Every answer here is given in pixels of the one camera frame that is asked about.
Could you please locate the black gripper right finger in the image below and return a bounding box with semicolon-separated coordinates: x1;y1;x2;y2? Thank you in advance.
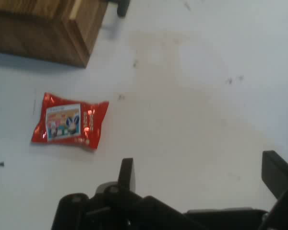
259;150;288;230

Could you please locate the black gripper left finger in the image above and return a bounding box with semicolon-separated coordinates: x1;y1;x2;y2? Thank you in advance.
50;157;200;230

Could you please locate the red snack packet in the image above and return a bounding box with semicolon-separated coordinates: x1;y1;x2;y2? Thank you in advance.
30;92;110;150

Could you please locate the brown wooden drawer cabinet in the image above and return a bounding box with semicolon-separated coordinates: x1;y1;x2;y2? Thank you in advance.
0;0;109;69

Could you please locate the wooden drawer with black handle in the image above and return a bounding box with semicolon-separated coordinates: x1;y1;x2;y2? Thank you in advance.
71;0;130;18

